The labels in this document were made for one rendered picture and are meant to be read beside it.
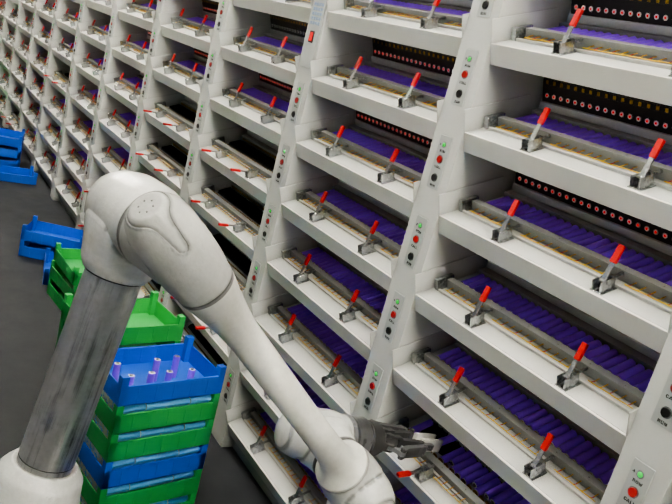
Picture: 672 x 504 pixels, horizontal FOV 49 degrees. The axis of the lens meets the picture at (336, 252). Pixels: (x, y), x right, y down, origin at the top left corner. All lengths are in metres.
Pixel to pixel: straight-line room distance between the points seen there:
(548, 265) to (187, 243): 0.71
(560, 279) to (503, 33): 0.56
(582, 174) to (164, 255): 0.77
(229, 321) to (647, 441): 0.71
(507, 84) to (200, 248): 0.87
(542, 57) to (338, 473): 0.88
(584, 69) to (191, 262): 0.81
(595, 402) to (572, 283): 0.22
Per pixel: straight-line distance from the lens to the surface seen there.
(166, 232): 1.11
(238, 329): 1.25
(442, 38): 1.79
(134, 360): 2.13
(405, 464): 1.81
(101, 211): 1.26
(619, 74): 1.43
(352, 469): 1.37
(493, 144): 1.60
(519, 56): 1.60
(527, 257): 1.51
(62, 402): 1.37
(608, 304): 1.38
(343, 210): 2.15
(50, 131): 5.59
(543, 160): 1.50
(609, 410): 1.42
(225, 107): 2.73
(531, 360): 1.52
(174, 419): 2.04
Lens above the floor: 1.36
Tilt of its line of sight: 15 degrees down
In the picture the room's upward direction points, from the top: 15 degrees clockwise
